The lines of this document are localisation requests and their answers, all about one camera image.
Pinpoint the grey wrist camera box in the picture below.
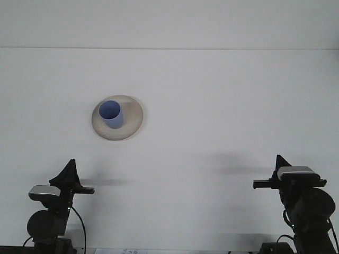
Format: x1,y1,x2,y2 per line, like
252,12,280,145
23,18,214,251
276,166,318,182
28,185,61,201

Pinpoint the pale blue cup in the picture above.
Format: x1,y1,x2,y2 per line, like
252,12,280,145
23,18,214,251
99,99,125,130

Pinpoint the pale round plate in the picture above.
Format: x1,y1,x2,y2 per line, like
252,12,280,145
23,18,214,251
92,94,145,142

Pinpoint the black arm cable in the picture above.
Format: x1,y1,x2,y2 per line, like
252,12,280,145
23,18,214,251
276,210,339,246
70,206,87,251

